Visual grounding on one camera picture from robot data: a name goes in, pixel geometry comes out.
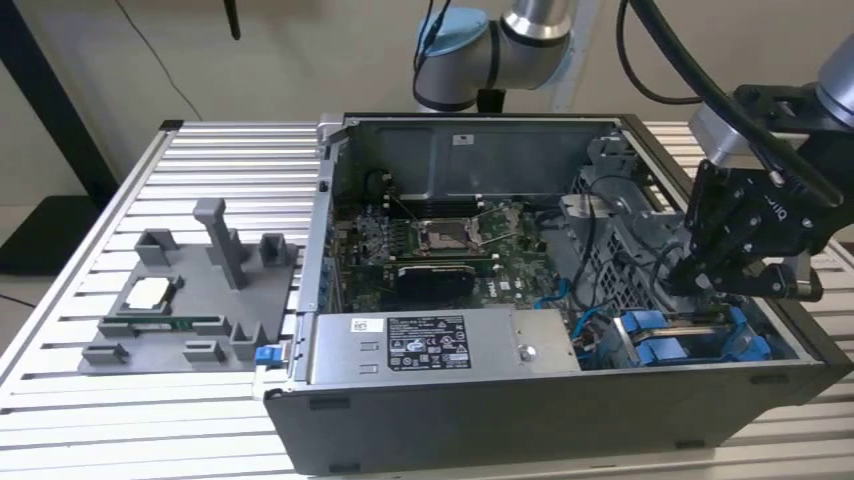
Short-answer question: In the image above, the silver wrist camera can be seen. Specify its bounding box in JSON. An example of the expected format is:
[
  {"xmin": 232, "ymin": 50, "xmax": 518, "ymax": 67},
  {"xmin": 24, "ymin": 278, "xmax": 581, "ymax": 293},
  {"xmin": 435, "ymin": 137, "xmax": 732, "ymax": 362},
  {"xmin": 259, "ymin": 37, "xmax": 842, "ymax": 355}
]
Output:
[{"xmin": 686, "ymin": 101, "xmax": 760, "ymax": 166}]

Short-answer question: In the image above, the thin black wall cable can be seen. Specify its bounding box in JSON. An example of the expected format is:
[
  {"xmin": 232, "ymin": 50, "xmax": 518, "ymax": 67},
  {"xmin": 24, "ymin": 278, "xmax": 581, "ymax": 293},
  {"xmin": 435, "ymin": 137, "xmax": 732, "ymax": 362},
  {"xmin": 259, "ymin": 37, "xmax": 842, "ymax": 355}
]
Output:
[{"xmin": 114, "ymin": 0, "xmax": 206, "ymax": 121}]

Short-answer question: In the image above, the silver CPU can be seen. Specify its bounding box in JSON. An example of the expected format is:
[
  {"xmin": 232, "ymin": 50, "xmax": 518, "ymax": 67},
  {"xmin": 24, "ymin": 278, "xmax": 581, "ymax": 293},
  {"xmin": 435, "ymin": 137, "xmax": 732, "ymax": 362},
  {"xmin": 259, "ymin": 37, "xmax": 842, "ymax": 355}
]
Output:
[{"xmin": 124, "ymin": 278, "xmax": 178, "ymax": 310}]

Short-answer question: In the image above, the CPU socket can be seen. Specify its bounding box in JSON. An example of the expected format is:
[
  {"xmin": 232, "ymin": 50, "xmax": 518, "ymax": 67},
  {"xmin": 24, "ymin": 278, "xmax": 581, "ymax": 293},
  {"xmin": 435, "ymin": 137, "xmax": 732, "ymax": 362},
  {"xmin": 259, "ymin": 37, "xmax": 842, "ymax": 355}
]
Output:
[{"xmin": 417, "ymin": 217, "xmax": 482, "ymax": 254}]

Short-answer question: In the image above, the thin metal locking lever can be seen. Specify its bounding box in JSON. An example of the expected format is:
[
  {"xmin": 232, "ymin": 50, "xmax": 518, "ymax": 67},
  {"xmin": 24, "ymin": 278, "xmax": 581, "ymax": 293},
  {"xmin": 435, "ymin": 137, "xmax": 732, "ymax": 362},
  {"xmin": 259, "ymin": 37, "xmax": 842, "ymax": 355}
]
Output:
[{"xmin": 393, "ymin": 195, "xmax": 423, "ymax": 223}]

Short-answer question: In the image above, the black graphics card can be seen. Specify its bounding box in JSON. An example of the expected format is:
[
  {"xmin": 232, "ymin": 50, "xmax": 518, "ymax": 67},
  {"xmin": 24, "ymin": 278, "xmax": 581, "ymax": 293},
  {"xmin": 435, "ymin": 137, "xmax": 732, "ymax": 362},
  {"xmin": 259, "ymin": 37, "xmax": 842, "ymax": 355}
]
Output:
[{"xmin": 395, "ymin": 262, "xmax": 479, "ymax": 304}]

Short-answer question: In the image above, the blue wire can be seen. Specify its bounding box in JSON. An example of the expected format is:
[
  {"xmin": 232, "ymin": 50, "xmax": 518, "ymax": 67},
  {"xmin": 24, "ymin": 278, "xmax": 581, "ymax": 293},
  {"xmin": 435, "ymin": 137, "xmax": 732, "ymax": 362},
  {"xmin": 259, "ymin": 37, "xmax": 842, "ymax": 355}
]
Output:
[{"xmin": 533, "ymin": 292, "xmax": 615, "ymax": 351}]

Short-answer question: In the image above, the black RAM slot row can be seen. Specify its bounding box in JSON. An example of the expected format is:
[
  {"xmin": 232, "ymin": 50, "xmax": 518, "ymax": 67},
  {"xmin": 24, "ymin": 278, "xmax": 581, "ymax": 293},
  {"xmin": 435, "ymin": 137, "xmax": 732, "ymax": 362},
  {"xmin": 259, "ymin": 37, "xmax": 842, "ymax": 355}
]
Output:
[{"xmin": 390, "ymin": 196, "xmax": 486, "ymax": 217}]

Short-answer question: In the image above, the green motherboard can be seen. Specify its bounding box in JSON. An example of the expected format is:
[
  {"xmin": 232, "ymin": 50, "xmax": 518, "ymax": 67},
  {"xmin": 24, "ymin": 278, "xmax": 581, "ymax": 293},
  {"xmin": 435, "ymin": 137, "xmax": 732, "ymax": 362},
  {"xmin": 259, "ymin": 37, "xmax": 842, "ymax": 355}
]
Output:
[{"xmin": 333, "ymin": 199, "xmax": 569, "ymax": 314}]

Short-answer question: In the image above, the black stand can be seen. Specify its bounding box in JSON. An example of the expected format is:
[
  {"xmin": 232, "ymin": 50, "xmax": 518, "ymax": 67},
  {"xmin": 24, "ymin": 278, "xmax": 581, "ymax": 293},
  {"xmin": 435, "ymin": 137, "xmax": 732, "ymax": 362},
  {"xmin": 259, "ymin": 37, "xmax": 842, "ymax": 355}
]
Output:
[{"xmin": 0, "ymin": 0, "xmax": 123, "ymax": 276}]

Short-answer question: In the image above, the grey metal drive cage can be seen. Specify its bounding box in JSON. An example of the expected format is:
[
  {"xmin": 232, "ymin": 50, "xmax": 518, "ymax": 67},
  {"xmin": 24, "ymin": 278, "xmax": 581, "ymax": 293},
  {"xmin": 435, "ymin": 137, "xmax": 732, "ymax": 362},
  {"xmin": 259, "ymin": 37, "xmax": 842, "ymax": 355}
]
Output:
[{"xmin": 538, "ymin": 134, "xmax": 689, "ymax": 311}]

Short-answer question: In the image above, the black PC case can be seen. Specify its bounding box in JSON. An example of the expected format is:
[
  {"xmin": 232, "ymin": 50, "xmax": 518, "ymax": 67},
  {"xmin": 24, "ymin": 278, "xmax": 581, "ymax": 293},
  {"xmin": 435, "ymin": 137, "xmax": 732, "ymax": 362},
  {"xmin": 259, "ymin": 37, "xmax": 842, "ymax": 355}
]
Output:
[{"xmin": 263, "ymin": 112, "xmax": 854, "ymax": 476}]

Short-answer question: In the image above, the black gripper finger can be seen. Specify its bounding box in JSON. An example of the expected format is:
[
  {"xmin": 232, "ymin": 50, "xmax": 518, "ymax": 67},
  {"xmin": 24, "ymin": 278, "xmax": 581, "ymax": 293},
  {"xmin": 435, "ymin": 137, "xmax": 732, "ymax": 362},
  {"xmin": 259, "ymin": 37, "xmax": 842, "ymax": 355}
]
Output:
[
  {"xmin": 723, "ymin": 257, "xmax": 825, "ymax": 302},
  {"xmin": 669, "ymin": 159, "xmax": 766, "ymax": 298}
]

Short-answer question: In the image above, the black wire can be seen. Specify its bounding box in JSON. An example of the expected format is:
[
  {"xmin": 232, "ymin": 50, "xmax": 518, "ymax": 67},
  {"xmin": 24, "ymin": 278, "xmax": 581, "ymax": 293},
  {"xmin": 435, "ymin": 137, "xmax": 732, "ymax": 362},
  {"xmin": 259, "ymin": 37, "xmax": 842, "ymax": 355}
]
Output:
[{"xmin": 571, "ymin": 174, "xmax": 634, "ymax": 309}]

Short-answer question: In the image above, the black hanging rod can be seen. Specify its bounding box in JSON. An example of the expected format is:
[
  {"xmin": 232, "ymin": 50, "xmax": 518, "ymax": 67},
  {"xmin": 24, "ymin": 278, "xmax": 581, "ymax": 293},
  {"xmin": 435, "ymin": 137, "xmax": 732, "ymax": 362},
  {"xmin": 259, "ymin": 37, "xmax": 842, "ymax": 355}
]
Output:
[{"xmin": 222, "ymin": 0, "xmax": 243, "ymax": 41}]

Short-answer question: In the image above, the green RAM stick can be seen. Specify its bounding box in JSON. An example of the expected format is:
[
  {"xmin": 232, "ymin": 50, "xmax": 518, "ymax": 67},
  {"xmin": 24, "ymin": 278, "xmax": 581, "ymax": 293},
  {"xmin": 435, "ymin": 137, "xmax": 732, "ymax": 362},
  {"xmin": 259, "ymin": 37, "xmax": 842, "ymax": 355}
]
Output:
[{"xmin": 106, "ymin": 314, "xmax": 223, "ymax": 332}]

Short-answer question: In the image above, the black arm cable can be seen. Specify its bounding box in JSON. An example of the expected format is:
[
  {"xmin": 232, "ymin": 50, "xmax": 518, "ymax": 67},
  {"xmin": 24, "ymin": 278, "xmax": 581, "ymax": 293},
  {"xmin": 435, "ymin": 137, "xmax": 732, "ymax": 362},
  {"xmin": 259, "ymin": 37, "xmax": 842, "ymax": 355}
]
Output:
[{"xmin": 413, "ymin": 0, "xmax": 457, "ymax": 66}]

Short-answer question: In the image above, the metal socket cover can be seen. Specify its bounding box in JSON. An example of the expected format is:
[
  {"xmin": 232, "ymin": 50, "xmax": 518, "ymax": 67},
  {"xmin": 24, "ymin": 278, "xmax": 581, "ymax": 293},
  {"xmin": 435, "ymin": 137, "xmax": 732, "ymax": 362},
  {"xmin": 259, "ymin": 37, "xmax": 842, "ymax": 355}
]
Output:
[{"xmin": 474, "ymin": 202, "xmax": 529, "ymax": 242}]

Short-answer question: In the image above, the silver power supply box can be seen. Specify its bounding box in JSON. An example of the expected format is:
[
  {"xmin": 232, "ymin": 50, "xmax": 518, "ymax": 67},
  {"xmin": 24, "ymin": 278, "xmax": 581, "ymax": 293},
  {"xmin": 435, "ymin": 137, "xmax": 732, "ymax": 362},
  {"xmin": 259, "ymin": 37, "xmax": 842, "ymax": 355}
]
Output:
[{"xmin": 307, "ymin": 307, "xmax": 581, "ymax": 386}]

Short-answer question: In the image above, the looped black cable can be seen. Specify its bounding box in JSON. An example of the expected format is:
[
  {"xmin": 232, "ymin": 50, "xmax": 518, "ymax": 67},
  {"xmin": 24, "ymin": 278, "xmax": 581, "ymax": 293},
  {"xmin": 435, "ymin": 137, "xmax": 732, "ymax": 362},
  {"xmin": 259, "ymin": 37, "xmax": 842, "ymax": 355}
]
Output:
[{"xmin": 614, "ymin": 0, "xmax": 703, "ymax": 105}]

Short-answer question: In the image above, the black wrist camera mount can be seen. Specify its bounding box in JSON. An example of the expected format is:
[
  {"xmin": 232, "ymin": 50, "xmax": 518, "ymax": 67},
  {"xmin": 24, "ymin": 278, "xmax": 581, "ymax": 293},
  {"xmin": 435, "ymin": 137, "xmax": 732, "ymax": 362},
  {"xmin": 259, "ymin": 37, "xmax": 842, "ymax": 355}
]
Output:
[{"xmin": 732, "ymin": 83, "xmax": 824, "ymax": 135}]

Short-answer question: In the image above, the grey parts rack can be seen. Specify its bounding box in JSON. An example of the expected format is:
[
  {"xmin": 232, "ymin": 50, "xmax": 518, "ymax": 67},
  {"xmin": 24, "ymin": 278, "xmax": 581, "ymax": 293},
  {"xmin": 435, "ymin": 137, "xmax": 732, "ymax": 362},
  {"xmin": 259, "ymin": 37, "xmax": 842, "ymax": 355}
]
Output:
[{"xmin": 78, "ymin": 198, "xmax": 306, "ymax": 375}]

